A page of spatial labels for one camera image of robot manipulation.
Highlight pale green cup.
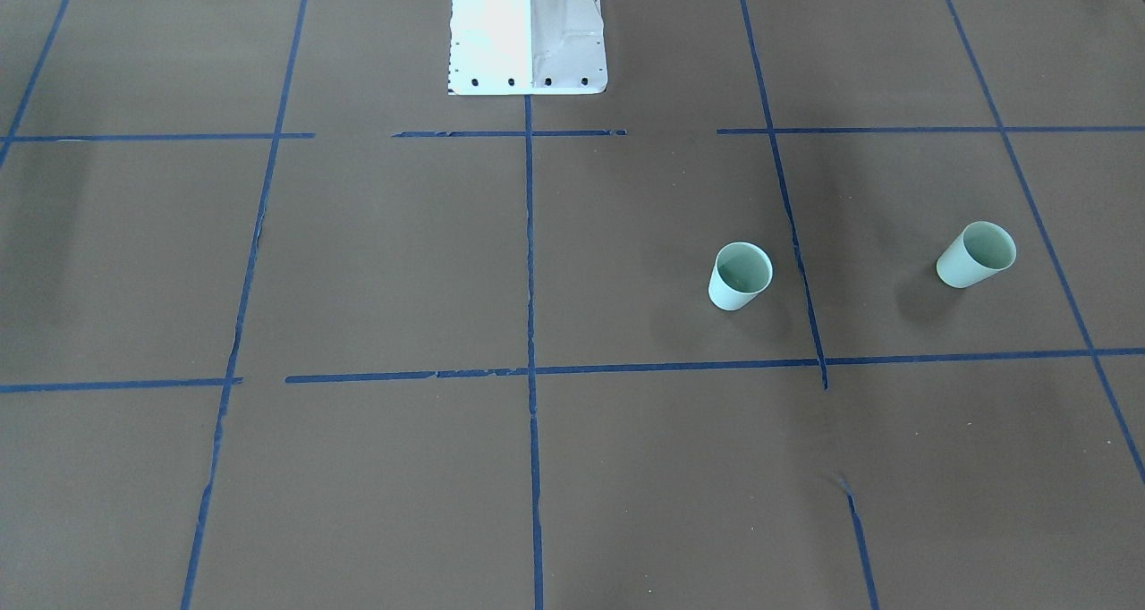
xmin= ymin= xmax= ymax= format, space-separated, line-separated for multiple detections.
xmin=934 ymin=220 xmax=1018 ymax=290
xmin=708 ymin=241 xmax=775 ymax=311

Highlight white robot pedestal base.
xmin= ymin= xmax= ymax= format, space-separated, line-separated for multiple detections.
xmin=447 ymin=0 xmax=609 ymax=96

